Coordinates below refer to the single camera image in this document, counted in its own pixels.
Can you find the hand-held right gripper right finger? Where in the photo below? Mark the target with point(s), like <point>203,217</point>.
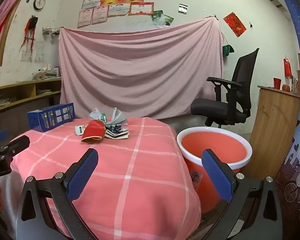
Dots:
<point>216,177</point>

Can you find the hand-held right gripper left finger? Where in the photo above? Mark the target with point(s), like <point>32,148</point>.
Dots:
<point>82,172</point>

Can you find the red plastic bucket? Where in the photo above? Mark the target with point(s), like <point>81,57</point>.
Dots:
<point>212,146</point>

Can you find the small white packet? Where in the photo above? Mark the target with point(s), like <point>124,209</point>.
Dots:
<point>79,130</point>

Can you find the red pouch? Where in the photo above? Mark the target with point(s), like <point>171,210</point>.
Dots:
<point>92,131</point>

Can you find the blue cardboard box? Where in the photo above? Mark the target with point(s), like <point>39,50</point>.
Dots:
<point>52,116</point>

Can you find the curved wooden shelf desk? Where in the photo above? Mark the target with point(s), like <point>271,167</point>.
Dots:
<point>22,88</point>

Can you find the pink checked tablecloth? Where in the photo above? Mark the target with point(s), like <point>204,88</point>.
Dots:
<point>140,170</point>

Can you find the flat paper stack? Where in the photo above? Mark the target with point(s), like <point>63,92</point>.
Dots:
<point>43,91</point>

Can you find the black office chair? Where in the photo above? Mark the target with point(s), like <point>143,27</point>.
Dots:
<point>212,108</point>

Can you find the stack of newspapers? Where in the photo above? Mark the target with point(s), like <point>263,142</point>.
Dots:
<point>46,73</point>

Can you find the wooden cabinet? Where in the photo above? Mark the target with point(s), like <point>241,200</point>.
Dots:
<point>272,125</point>

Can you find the red cup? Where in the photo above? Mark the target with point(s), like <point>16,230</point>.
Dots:
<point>277,83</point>

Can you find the pink hanging sheet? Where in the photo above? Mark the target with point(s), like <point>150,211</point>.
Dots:
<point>140,75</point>

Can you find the red and black tassel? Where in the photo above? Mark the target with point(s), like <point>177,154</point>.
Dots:
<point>30,27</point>

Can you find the green hanging holder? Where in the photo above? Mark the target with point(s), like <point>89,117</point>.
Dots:
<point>227,50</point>

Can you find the red hanging decoration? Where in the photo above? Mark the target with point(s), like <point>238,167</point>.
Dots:
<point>287,67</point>

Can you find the pink curtain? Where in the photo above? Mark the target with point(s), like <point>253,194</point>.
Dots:
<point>7,2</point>

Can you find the blue printed curtain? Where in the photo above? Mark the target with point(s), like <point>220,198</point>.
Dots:
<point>298,30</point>

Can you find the black and white sticker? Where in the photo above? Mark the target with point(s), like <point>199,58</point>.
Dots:
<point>183,8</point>

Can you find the wooden window frame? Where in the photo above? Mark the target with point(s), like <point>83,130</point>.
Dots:
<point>2,52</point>

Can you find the white wall papers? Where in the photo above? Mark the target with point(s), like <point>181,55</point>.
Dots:
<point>37,53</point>

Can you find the small wall shelf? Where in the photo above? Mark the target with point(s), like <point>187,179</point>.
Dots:
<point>50,30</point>

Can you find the round wall clock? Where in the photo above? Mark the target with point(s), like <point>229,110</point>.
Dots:
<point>39,3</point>

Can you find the red wall poster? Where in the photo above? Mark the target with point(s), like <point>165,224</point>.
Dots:
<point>235,24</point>

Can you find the green wall photos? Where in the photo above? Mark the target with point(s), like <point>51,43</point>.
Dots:
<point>162,18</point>

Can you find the group of wall certificates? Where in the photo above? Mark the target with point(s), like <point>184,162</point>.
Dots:
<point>115,5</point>

